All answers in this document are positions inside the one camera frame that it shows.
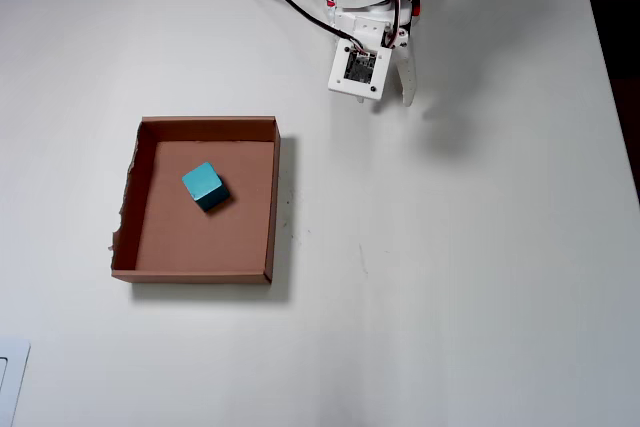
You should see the white flat device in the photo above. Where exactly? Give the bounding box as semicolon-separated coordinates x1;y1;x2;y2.
0;336;32;427

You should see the blue cube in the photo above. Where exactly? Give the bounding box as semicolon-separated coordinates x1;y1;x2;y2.
180;161;231;213

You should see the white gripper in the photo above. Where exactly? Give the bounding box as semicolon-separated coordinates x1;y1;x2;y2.
332;0;418;109

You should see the black camera cable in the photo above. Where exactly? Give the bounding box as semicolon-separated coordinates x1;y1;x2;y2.
243;0;369;56

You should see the brown cardboard box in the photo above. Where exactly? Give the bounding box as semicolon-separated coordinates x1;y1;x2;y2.
107;115;282;286

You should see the white wrist camera plate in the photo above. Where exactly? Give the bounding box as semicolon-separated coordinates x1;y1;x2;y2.
327;39;394;100

